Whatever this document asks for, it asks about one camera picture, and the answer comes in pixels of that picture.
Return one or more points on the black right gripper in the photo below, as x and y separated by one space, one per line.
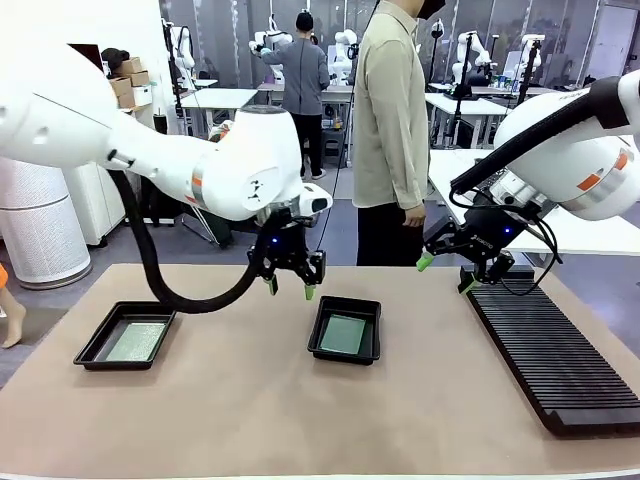
490 235

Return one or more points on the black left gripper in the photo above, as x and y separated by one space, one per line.
282 240

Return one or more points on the black ESD tray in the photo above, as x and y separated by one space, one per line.
345 306
100 345

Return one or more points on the small green circuit board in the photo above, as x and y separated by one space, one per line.
344 334

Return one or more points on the large green circuit board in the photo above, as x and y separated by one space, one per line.
135 342

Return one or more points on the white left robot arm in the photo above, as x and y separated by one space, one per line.
125 140

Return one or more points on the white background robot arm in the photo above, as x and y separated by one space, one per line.
531 52
345 50
181 47
270 40
475 50

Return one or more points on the person right forearm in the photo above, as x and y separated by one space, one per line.
412 180

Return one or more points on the person right hand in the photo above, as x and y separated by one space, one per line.
415 217

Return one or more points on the white rounded table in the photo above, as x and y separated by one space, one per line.
450 170

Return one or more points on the black slotted board rack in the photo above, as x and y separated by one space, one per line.
555 360

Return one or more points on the black backpack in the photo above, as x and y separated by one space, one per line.
162 212

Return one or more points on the white background work table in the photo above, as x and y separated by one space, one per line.
220 97
465 107

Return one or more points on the person in beige shirt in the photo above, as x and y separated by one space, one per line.
387 125

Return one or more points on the person in grey jacket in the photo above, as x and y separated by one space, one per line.
302 80

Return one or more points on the black tumbler with straw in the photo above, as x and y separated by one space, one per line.
160 122

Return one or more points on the white cabinet wooden top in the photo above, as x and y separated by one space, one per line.
95 210

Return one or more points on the white storage box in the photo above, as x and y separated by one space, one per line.
142 96

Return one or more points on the cardboard box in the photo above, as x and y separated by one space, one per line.
131 66
139 79
121 86

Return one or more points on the black face mask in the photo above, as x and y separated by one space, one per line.
431 7

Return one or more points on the white air purifier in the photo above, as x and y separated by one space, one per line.
35 225

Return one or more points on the bare lower leg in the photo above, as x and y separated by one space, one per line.
12 322

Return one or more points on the black cap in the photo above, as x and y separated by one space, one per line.
114 55

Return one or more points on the black computer monitor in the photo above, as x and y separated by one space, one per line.
87 49

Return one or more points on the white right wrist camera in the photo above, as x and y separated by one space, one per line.
515 190

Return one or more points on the black camera tripod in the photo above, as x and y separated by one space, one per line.
525 80
459 95

